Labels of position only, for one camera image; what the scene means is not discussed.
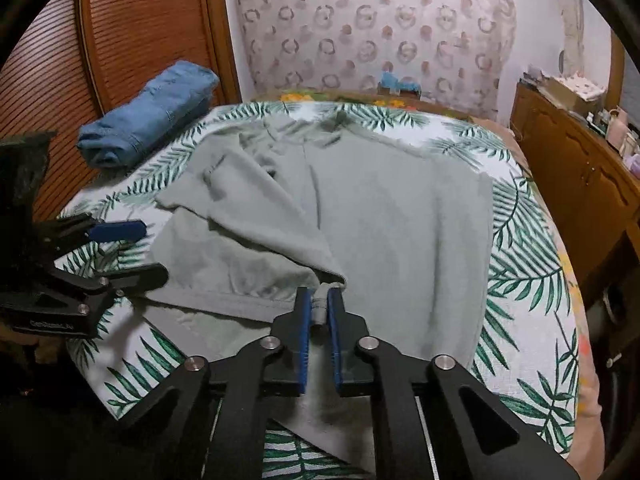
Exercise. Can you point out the wooden louvered wardrobe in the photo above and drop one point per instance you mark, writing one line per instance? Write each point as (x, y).
(135, 25)

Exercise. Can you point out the leaf print bedsheet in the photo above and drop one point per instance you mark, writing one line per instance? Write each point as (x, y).
(520, 270)

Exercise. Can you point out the wooden dresser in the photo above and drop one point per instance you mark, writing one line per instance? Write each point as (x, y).
(575, 160)

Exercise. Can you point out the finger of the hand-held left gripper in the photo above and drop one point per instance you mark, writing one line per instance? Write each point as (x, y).
(120, 231)
(145, 276)

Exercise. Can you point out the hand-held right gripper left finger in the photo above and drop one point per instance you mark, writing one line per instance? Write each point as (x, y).
(302, 345)

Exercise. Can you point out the pink bottle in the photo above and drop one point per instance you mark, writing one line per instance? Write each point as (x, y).
(618, 127)

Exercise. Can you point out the circle patterned curtain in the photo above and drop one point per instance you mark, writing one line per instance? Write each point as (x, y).
(375, 25)

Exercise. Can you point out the folded blue jeans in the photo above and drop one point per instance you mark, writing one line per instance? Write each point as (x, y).
(145, 110)

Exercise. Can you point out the grey pants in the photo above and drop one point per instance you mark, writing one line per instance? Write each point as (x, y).
(390, 220)

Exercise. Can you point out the small blue object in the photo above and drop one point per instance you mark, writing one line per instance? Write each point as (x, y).
(397, 84)

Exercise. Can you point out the cardboard box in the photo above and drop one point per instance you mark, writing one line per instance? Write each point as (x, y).
(570, 92)

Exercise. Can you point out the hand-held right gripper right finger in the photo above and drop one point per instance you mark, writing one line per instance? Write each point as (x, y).
(336, 347)

